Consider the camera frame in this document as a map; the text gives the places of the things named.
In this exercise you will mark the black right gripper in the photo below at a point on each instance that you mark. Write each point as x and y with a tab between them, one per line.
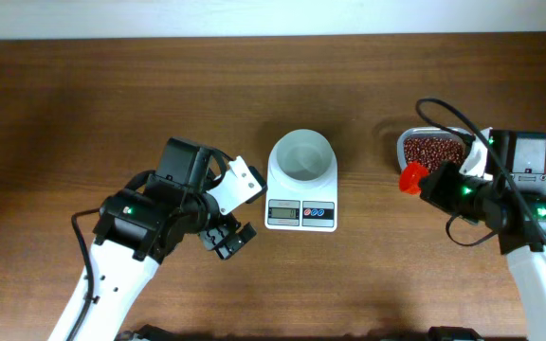
442	180

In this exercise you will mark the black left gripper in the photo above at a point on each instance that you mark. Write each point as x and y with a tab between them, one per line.
213	240

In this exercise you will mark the orange plastic measuring scoop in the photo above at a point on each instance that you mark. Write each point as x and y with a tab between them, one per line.
410	178

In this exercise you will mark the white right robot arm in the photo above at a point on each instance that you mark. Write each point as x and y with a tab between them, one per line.
524	247

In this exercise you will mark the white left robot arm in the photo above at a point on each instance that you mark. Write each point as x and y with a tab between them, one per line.
118	264

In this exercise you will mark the white digital kitchen scale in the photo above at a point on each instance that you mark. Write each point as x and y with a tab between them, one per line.
301	205

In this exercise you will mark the white metal bowl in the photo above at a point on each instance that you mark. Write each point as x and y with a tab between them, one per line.
304	155

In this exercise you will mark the clear plastic bean container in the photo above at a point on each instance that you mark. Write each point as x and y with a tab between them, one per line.
456	134

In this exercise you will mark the red adzuki beans in container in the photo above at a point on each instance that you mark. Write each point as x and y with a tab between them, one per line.
431	152

